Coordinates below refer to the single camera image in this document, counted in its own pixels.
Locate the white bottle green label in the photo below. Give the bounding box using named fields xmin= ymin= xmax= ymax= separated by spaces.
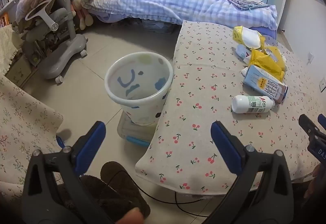
xmin=231 ymin=95 xmax=276 ymax=114

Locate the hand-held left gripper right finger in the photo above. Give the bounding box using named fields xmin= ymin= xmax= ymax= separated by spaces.
xmin=209 ymin=121 xmax=302 ymax=224

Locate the cream lace cloth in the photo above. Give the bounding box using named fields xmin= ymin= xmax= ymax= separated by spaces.
xmin=0 ymin=24 xmax=24 ymax=76

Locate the cherry print tablecloth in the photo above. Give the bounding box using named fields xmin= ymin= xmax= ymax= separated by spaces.
xmin=135 ymin=20 xmax=326 ymax=198

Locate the yellow paper packet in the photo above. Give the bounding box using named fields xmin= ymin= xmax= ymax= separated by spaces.
xmin=232 ymin=26 xmax=267 ymax=49

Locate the clear plastic storage box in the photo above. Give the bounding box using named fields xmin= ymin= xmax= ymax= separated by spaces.
xmin=117 ymin=111 xmax=159 ymax=148

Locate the brown fuzzy slipper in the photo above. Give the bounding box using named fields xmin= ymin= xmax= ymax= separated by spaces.
xmin=100 ymin=161 xmax=151 ymax=218
xmin=60 ymin=174 xmax=134 ymax=224

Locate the wooden cabinet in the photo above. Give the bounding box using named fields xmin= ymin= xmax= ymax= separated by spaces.
xmin=5 ymin=53 xmax=34 ymax=87

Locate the yellow plastic bag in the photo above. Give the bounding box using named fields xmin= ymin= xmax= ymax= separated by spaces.
xmin=248 ymin=46 xmax=287 ymax=82

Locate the white dotted trash bin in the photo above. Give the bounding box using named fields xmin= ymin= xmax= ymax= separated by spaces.
xmin=105 ymin=52 xmax=175 ymax=126

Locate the folded striped cloth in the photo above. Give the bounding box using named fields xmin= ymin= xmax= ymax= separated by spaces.
xmin=221 ymin=0 xmax=271 ymax=11

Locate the purple bed sheet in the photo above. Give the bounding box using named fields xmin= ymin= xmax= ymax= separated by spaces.
xmin=88 ymin=0 xmax=278 ymax=41

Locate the person's left hand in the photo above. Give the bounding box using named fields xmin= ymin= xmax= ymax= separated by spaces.
xmin=118 ymin=207 xmax=144 ymax=224

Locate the black cable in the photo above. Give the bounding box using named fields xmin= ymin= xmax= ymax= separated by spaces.
xmin=136 ymin=183 xmax=231 ymax=217

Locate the floral print cloth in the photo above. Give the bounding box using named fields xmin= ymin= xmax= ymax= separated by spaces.
xmin=0 ymin=75 xmax=64 ymax=198

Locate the grey swivel chair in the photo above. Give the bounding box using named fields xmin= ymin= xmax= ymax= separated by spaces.
xmin=17 ymin=0 xmax=88 ymax=84

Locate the pink plush toy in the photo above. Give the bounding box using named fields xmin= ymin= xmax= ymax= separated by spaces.
xmin=71 ymin=0 xmax=94 ymax=31

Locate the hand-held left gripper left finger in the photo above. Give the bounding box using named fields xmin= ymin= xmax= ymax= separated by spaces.
xmin=22 ymin=121 xmax=112 ymax=224

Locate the milk carton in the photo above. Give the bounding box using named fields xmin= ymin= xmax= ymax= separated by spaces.
xmin=242 ymin=65 xmax=289 ymax=105

